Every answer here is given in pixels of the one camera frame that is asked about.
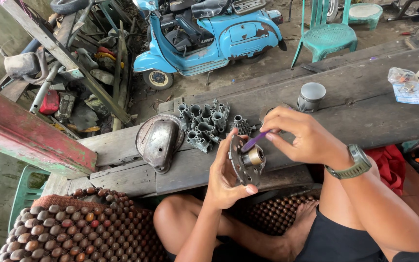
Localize rusty metal engine cover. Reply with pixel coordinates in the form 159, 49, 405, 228
135, 114, 185, 174

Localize person's right hand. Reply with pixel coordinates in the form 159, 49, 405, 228
260, 106, 349, 170

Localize round metal disc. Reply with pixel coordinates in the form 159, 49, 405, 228
258, 103, 297, 126

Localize grey metal tube cluster part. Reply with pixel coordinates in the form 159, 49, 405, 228
177, 98, 231, 154

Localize light blue scooter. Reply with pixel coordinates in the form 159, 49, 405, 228
132, 0, 287, 91

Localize red painted wooden beam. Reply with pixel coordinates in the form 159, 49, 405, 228
0, 79, 98, 180

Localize person's legs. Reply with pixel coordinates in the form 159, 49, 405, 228
153, 156, 381, 262

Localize green wrist watch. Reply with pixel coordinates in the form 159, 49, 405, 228
325, 144, 372, 180

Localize black shorts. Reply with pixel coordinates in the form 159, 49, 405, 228
166, 207, 419, 262

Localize small grey gear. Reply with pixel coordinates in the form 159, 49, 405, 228
230, 115, 257, 137

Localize silver metal piston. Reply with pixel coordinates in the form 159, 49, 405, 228
297, 82, 326, 113

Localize round metal clutch plate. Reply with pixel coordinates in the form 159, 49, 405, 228
228, 135, 267, 187

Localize clear plastic parts bag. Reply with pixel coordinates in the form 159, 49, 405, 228
388, 67, 419, 105

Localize green plastic stool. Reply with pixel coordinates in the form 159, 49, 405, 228
348, 3, 383, 31

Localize green plastic chair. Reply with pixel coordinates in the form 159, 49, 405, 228
291, 0, 358, 68

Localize red cloth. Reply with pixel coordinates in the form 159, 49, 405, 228
364, 145, 406, 197

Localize person's left hand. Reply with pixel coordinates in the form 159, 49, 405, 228
205, 128, 259, 210

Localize purple brush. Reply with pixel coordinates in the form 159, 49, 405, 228
241, 130, 272, 153

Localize heap of scrap parts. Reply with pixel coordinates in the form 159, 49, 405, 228
0, 0, 148, 140

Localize brown wooden bead seat mat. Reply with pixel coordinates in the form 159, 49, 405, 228
0, 187, 166, 262

